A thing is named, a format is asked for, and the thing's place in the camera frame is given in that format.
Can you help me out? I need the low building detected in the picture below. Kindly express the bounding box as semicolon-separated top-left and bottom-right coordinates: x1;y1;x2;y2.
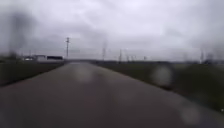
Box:
23;54;65;62

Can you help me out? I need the tall utility pole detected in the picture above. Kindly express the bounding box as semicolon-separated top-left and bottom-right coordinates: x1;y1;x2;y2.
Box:
64;36;71;61

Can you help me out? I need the grey asphalt road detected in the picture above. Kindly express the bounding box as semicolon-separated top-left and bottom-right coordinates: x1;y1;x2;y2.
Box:
0;61;224;128

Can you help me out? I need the row of distant poles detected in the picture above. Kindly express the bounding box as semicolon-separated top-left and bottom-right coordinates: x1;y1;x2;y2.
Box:
100;46;214;64

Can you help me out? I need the grass verge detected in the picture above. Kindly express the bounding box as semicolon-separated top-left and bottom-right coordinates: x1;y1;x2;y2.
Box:
91;61;224;114
0;60;68;87

